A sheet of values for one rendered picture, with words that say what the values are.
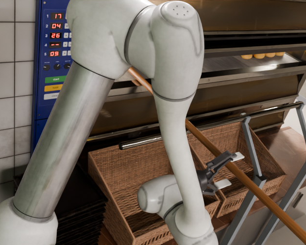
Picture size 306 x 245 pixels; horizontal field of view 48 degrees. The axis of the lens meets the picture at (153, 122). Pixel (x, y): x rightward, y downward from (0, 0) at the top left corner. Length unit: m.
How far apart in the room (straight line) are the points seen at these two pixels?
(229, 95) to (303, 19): 0.66
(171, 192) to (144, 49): 0.53
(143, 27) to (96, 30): 0.10
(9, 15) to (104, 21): 0.63
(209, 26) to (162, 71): 1.13
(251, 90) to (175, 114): 1.68
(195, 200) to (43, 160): 0.39
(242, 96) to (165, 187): 1.38
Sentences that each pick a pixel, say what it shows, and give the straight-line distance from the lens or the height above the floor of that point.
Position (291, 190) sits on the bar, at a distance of 2.30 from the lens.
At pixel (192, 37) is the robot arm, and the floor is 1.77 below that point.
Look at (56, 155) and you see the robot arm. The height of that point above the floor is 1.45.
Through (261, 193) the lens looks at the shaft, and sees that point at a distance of 1.27.
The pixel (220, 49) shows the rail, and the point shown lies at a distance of 1.71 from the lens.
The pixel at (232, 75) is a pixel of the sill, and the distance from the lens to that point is 2.15.
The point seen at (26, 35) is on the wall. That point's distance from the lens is 1.34.
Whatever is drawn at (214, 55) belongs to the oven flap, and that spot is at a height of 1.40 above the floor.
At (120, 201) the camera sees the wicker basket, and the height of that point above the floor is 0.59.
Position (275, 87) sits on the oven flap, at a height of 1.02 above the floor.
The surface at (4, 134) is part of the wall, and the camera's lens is 1.54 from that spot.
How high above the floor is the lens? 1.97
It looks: 33 degrees down
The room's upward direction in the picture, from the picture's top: 15 degrees clockwise
